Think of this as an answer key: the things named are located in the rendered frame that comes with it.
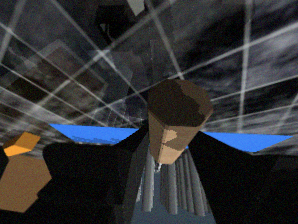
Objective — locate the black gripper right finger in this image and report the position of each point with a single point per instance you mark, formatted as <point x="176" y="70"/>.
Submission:
<point x="235" y="182"/>

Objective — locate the blue flat strip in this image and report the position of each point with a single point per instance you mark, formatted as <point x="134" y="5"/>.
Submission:
<point x="113" y="135"/>

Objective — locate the orange rectangular bar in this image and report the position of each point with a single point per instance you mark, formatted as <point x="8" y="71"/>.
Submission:
<point x="22" y="143"/>

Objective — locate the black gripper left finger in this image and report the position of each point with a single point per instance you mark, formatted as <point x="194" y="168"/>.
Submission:
<point x="122" y="164"/>

